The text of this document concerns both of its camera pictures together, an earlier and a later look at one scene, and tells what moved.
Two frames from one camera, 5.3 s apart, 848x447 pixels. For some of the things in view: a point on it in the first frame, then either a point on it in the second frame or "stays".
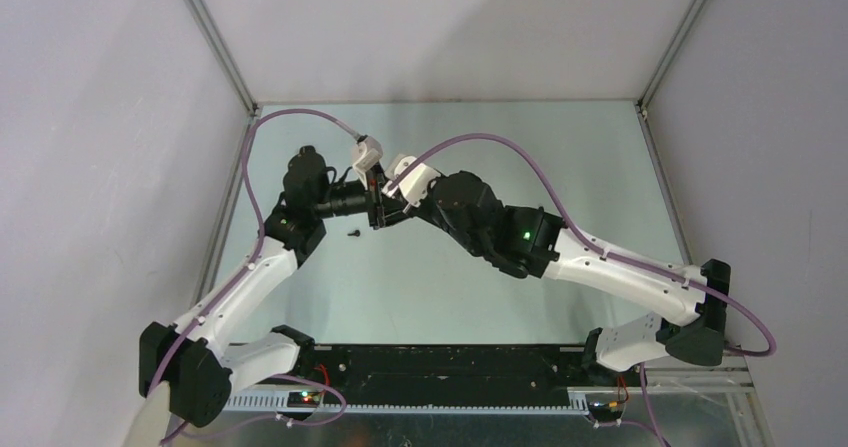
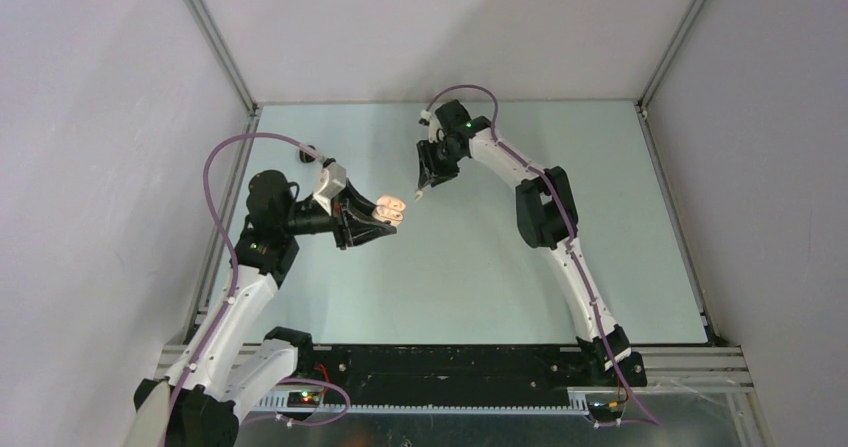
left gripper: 375,197 → 351,232
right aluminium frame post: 682,32 stays
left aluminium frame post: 197,4 stays
